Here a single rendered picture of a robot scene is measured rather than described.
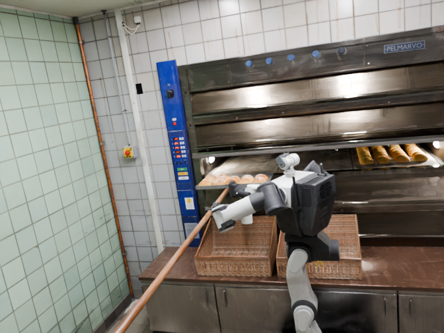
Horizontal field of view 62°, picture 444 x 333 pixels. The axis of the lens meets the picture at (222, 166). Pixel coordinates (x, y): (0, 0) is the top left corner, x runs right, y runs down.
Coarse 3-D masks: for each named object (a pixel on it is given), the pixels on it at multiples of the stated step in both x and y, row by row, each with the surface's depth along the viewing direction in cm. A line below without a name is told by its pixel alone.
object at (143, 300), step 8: (224, 192) 254; (216, 200) 240; (208, 216) 216; (200, 224) 204; (192, 232) 194; (184, 248) 178; (176, 256) 170; (168, 264) 163; (160, 272) 157; (168, 272) 160; (160, 280) 152; (152, 288) 146; (144, 296) 141; (136, 304) 136; (144, 304) 138; (136, 312) 133; (128, 320) 128; (120, 328) 124
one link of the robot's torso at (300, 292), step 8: (296, 256) 200; (304, 256) 199; (288, 264) 204; (296, 264) 201; (304, 264) 201; (288, 272) 205; (296, 272) 203; (304, 272) 207; (288, 280) 207; (296, 280) 206; (304, 280) 205; (288, 288) 210; (296, 288) 209; (304, 288) 208; (296, 296) 210; (304, 296) 209; (312, 296) 212; (296, 304) 210; (304, 304) 208; (312, 304) 208
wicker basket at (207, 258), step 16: (208, 224) 304; (240, 224) 304; (256, 224) 300; (272, 224) 297; (208, 240) 301; (224, 240) 308; (240, 240) 304; (256, 240) 300; (272, 240) 272; (208, 256) 268; (224, 256) 265; (240, 256) 262; (256, 256) 289; (272, 256) 270; (208, 272) 272; (224, 272) 268; (240, 272) 269; (256, 272) 261; (272, 272) 264
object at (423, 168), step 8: (360, 168) 277; (368, 168) 274; (376, 168) 271; (384, 168) 269; (392, 168) 266; (400, 168) 264; (408, 168) 262; (416, 168) 261; (424, 168) 259; (432, 168) 258; (440, 168) 256; (272, 176) 292; (336, 176) 278
